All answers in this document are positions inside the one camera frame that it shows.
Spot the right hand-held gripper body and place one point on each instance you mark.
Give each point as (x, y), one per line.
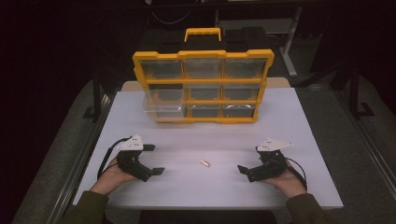
(274, 160)

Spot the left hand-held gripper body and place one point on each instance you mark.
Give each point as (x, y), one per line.
(130, 143)

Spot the clear plastic drawer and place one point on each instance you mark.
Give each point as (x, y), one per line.
(163, 104)

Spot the small copper metal piece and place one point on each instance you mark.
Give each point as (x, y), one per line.
(205, 162)

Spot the person's right hand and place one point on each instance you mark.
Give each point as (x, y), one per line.
(288, 182)

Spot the person's left hand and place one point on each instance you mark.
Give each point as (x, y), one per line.
(110, 179)

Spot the black metal stand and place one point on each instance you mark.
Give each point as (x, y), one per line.
(96, 99)
(358, 93)

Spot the yellow black organizer case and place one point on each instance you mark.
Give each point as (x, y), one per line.
(204, 81)

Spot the white metal desk leg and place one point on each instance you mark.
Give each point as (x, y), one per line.
(291, 46)

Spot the aluminium rail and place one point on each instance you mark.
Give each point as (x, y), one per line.
(77, 161)
(367, 140)

